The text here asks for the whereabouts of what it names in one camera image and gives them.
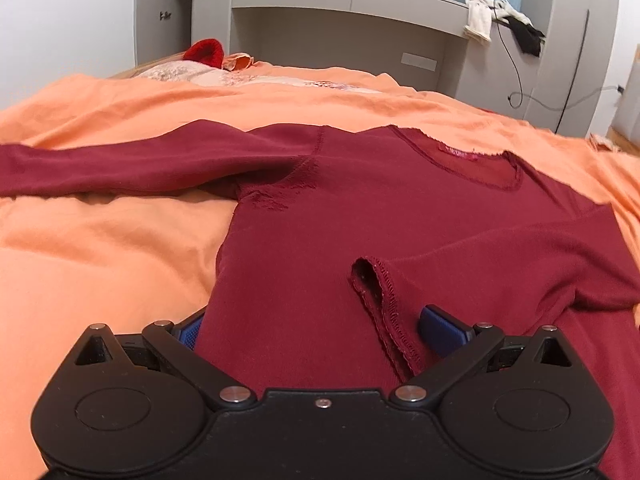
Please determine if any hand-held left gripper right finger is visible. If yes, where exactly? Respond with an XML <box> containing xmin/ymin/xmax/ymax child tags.
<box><xmin>389</xmin><ymin>305</ymin><xmax>583</xmax><ymax>410</ymax></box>

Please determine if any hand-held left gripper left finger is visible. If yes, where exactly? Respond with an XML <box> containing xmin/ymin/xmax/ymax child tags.
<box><xmin>60</xmin><ymin>312</ymin><xmax>257</xmax><ymax>409</ymax></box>

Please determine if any dark red long-sleeve shirt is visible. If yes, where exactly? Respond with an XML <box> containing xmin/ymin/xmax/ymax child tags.
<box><xmin>0</xmin><ymin>120</ymin><xmax>640</xmax><ymax>397</ymax></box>

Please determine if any orange blanket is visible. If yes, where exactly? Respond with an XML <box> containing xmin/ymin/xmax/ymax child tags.
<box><xmin>0</xmin><ymin>62</ymin><xmax>640</xmax><ymax>480</ymax></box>

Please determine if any floral pink pillow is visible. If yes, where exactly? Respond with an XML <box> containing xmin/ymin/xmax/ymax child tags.
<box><xmin>134</xmin><ymin>59</ymin><xmax>382</xmax><ymax>94</ymax></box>

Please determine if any small orange cloth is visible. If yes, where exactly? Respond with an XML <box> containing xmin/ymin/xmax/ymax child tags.
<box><xmin>222</xmin><ymin>52</ymin><xmax>259</xmax><ymax>72</ymax></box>

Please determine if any red plush item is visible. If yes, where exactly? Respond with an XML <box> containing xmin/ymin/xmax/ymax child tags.
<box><xmin>182</xmin><ymin>38</ymin><xmax>225</xmax><ymax>67</ymax></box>

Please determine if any black cloth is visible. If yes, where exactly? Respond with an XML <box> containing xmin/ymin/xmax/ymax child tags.
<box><xmin>502</xmin><ymin>12</ymin><xmax>546</xmax><ymax>57</ymax></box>

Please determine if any cream cloth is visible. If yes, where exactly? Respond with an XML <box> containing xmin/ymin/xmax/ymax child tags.
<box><xmin>462</xmin><ymin>0</ymin><xmax>531</xmax><ymax>46</ymax></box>

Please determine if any white wall socket plate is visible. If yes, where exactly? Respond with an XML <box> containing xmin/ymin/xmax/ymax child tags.
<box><xmin>401</xmin><ymin>52</ymin><xmax>439</xmax><ymax>69</ymax></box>

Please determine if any black cable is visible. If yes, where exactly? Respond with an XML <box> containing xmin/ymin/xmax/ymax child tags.
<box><xmin>492</xmin><ymin>4</ymin><xmax>524</xmax><ymax>109</ymax></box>

